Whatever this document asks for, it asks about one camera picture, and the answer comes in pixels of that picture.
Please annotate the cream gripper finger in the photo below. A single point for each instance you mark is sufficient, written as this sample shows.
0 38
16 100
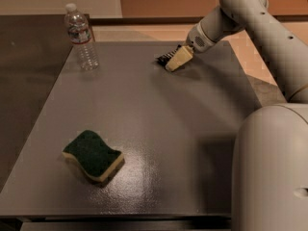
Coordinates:
179 57

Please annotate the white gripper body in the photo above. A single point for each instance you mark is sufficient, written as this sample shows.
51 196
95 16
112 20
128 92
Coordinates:
198 42

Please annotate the black rxbar chocolate wrapper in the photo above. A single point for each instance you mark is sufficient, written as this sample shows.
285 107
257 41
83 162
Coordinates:
165 58

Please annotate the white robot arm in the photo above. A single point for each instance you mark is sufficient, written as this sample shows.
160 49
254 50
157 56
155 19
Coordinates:
270 158

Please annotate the green and yellow sponge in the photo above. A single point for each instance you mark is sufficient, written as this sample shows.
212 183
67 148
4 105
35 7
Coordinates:
95 158

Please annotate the clear plastic water bottle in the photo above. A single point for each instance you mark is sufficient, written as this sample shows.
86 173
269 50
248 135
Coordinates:
80 35

